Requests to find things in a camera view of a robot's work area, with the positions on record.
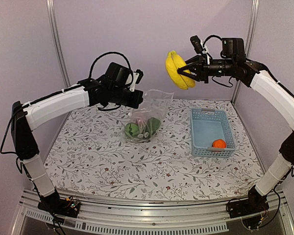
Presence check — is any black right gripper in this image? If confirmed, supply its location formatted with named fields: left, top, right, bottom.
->
left=178, top=53, right=235, bottom=83

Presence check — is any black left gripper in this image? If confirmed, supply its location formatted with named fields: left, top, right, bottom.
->
left=109, top=86, right=143, bottom=108

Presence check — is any yellow banana toy bunch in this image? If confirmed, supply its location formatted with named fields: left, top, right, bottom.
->
left=165, top=50, right=196, bottom=90

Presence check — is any clear zip top bag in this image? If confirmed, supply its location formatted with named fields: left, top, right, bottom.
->
left=122, top=90, right=174, bottom=143

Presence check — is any green watermelon toy ball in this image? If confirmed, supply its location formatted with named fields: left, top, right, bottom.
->
left=124, top=123, right=140, bottom=138

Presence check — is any dark green pepper toy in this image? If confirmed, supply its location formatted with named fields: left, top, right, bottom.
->
left=147, top=117, right=161, bottom=135

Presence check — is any orange toy fruit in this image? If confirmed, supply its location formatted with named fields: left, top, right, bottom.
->
left=212, top=139, right=227, bottom=148

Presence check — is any green orange carrot toy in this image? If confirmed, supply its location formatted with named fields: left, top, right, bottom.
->
left=137, top=132, right=150, bottom=140

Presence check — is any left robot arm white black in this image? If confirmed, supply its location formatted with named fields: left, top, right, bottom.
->
left=11, top=62, right=144, bottom=212

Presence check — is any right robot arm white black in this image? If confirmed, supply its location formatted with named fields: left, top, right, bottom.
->
left=177, top=35, right=294, bottom=213

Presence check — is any light blue plastic basket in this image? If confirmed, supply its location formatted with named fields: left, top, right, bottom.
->
left=190, top=108, right=236, bottom=158

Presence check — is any floral patterned table mat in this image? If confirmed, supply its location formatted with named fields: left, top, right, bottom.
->
left=45, top=99, right=263, bottom=200

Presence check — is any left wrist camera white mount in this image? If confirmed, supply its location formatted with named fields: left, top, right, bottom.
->
left=129, top=69, right=144, bottom=92

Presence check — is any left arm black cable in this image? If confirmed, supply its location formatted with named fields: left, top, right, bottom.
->
left=89, top=51, right=133, bottom=79

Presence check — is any right aluminium frame post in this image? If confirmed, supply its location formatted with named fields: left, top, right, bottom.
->
left=231, top=0, right=260, bottom=106

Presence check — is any aluminium frame post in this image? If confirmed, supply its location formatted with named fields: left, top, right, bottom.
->
left=46, top=0, right=71, bottom=87
left=231, top=0, right=260, bottom=106

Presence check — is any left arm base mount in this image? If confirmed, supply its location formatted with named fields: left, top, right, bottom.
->
left=38, top=191, right=81, bottom=218

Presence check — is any left aluminium frame post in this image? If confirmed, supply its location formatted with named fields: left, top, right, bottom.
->
left=46, top=0, right=71, bottom=87

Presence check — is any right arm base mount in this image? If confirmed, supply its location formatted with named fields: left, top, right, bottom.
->
left=226, top=186, right=269, bottom=230

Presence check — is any front aluminium rail frame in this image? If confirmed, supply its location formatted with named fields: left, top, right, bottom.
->
left=11, top=189, right=294, bottom=235

